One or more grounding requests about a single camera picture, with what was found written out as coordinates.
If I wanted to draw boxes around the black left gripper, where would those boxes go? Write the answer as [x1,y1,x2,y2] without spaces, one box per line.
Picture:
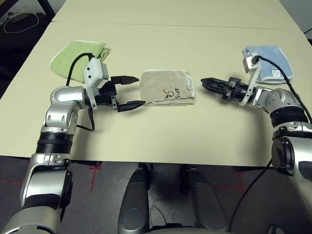
[95,75,146,113]

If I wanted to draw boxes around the thin dark floor cable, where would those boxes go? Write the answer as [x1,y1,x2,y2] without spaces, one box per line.
[151,206,169,225]

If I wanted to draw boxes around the beige towel with white trim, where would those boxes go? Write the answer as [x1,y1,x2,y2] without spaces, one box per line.
[140,69,196,107]

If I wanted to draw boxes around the black stand post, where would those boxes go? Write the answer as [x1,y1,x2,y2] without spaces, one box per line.
[138,163,154,191]
[180,164,190,195]

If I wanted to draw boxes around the folded green towel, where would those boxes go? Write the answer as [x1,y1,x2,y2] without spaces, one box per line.
[49,40,110,83]

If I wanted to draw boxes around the folded blue towel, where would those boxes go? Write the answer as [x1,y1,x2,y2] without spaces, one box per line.
[241,45,294,85]

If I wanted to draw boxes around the black left camera cable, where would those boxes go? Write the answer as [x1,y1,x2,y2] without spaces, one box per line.
[65,52,96,132]

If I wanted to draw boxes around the white floor cable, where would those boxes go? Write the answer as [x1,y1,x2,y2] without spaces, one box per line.
[2,11,39,34]

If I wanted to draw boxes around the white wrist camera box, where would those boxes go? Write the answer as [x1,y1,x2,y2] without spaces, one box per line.
[82,57,109,108]
[240,55,261,107]

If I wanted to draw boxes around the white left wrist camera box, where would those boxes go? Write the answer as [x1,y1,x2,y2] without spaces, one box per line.
[82,57,109,108]

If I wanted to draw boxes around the black table frame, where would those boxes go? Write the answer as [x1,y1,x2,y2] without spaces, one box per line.
[39,0,56,21]

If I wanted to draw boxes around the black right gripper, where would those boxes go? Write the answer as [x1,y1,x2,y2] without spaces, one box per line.
[201,77,249,103]

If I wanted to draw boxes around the white power adapter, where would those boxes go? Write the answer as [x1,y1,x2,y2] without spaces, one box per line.
[8,12,26,21]

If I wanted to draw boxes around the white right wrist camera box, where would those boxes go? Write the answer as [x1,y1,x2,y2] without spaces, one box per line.
[240,55,261,107]

